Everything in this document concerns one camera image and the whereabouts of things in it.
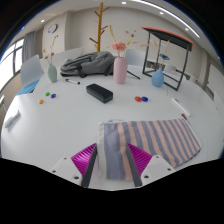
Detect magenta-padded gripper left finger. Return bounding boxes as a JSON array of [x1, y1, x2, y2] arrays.
[[49, 142, 100, 189]]

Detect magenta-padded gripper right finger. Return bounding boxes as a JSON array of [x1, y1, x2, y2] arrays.
[[124, 142, 176, 188]]

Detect striped grey pink towel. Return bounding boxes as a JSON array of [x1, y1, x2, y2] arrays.
[[97, 118, 203, 181]]

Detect white whiteboard eraser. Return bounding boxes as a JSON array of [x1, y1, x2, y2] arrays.
[[171, 97, 192, 118]]

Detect white grey handheld device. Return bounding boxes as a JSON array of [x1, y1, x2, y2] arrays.
[[4, 109, 22, 129]]

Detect black rectangular case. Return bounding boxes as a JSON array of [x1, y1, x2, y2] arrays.
[[85, 83, 114, 104]]

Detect black-capped white marker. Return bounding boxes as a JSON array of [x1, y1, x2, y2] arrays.
[[65, 78, 81, 85]]

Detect blue vase with dried stems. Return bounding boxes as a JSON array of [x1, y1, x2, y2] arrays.
[[146, 39, 172, 88]]

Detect black pen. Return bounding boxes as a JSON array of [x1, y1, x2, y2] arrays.
[[126, 70, 142, 80]]

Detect green vase with dried stems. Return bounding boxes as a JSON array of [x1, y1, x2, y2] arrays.
[[42, 34, 60, 84]]

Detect pink vase with flowers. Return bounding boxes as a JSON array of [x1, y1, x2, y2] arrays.
[[108, 24, 141, 85]]

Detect white chair blue seat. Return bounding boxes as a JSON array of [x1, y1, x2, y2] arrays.
[[15, 54, 45, 96]]

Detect grey backpack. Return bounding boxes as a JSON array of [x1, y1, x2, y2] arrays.
[[59, 50, 118, 79]]

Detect window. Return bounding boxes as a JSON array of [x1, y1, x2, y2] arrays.
[[0, 38, 25, 92]]

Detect grey curtain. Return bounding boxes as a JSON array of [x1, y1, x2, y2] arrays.
[[22, 31, 37, 63]]

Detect wooden coat rack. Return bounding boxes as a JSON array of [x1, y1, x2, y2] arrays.
[[88, 2, 111, 53]]

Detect ceiling lights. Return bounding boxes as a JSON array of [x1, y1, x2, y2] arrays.
[[39, 0, 203, 39]]

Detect black frame stand orange top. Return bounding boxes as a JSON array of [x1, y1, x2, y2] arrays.
[[141, 26, 194, 92]]

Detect round wall clock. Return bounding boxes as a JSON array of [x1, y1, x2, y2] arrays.
[[47, 23, 59, 35]]

